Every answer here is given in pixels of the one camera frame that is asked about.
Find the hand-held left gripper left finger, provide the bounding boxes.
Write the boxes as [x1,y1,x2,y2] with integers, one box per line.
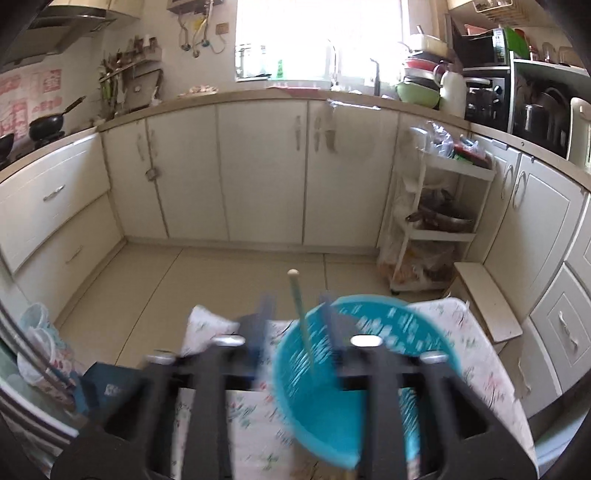
[51,293,279,480]

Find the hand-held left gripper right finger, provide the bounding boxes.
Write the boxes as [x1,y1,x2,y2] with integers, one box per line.
[318,290,541,480]

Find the wooden chopstick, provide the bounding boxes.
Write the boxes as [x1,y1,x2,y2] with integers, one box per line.
[287,269,317,379]

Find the blue perforated plastic basket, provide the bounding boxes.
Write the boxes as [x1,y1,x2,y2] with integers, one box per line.
[270,294,465,472]

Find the crumpled plastic bags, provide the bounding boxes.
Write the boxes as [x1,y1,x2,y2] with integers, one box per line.
[379,240,456,285]

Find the floral tablecloth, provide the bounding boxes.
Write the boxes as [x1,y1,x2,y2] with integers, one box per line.
[171,298,539,480]

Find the blue box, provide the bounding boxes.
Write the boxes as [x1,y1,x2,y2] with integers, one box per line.
[76,362,145,416]

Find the cream step stool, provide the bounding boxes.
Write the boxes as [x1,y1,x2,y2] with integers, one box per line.
[450,262,525,343]

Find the cream kitchen cabinets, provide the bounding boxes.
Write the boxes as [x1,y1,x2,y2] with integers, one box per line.
[0,88,591,416]

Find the white storage trolley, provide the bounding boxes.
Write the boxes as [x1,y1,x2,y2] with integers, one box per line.
[379,127,498,294]

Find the clear plastic bags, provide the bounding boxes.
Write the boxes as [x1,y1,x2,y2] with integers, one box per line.
[424,121,493,169]

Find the green bowl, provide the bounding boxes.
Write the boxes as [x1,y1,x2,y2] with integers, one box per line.
[396,78,441,110]

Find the white thermos jug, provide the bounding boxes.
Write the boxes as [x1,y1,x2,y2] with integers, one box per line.
[438,69,467,118]

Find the black toaster oven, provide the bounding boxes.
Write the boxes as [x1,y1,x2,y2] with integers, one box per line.
[463,68,514,133]

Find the stack of dishes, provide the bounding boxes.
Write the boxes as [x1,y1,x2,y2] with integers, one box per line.
[403,25,455,83]

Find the black frying pan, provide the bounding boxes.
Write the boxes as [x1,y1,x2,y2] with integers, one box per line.
[28,96,87,140]

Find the kitchen window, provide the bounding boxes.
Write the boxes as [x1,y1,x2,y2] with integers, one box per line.
[235,0,408,84]

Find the dark cooking pot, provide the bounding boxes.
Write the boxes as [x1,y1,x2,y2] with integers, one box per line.
[522,88,571,153]

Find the black microwave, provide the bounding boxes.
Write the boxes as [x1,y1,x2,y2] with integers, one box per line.
[455,28,513,70]

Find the white shelf rack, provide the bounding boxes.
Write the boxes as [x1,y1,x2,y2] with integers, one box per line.
[508,58,591,163]

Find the steel range hood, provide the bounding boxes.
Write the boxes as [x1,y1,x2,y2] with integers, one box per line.
[0,0,144,70]

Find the metal pan with handle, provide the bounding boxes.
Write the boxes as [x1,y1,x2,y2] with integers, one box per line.
[406,189,476,232]

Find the wall utensil rack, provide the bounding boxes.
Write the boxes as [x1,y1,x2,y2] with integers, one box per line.
[97,34,165,116]

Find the pink printed wall sticker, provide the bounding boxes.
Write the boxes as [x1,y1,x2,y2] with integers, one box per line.
[0,69,63,139]

